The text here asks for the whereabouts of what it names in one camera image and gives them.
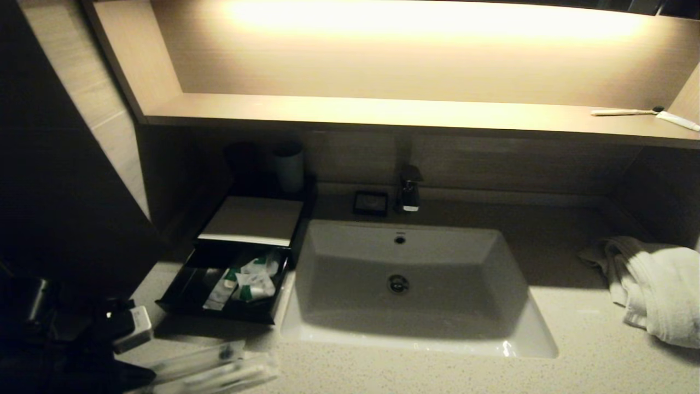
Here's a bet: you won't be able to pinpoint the dark plastic cup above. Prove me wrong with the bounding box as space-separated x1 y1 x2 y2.
224 142 263 184

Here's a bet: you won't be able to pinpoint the white ceramic sink basin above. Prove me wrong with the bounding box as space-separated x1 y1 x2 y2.
281 219 559 359

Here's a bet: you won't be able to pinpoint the white folded towel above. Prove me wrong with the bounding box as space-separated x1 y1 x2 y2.
577 236 700 350

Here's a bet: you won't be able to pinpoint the lit wooden wall shelf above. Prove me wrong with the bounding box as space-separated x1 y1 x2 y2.
79 0 700 150

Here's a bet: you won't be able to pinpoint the small black soap dish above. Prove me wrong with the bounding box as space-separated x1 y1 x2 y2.
353 189 389 217

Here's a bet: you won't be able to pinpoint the toiletry packets inside drawer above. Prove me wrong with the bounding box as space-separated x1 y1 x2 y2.
203 268 238 312

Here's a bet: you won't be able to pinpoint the long clear toothbrush packet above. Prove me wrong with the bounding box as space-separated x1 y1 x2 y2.
129 353 279 394
145 339 249 384

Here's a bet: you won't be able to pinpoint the clear packet green leaf logo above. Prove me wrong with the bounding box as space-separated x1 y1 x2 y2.
243 253 282 277

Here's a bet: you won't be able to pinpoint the white toothbrush dark head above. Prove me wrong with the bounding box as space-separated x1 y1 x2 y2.
591 105 666 117

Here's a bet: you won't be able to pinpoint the clear sachet green label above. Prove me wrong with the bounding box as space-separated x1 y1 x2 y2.
236 273 277 303

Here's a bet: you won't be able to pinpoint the black amenity box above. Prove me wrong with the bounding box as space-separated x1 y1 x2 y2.
197 174 319 269

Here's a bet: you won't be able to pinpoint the black box drawer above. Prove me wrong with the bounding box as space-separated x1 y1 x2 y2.
155 244 291 325

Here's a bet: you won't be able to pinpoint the grey plastic cup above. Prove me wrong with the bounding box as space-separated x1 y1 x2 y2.
273 142 305 194

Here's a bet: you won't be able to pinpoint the chrome faucet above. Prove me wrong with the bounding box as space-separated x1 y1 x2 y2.
398 165 423 213

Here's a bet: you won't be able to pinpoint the white toothpaste tube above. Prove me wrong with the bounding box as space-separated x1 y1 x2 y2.
656 111 700 132

